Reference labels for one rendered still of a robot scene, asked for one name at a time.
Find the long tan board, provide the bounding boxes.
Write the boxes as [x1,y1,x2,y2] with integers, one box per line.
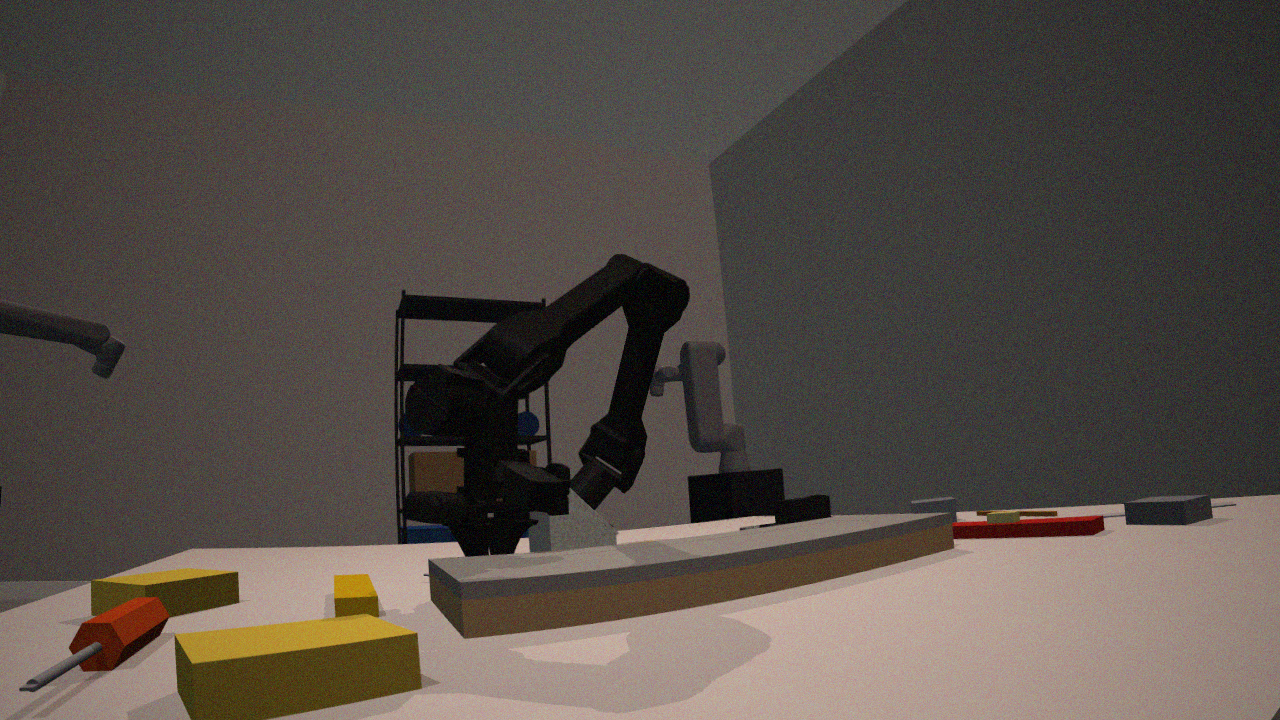
[428,512,954,639]

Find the red-handled awl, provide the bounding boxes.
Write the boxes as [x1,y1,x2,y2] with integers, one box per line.
[19,597,170,692]

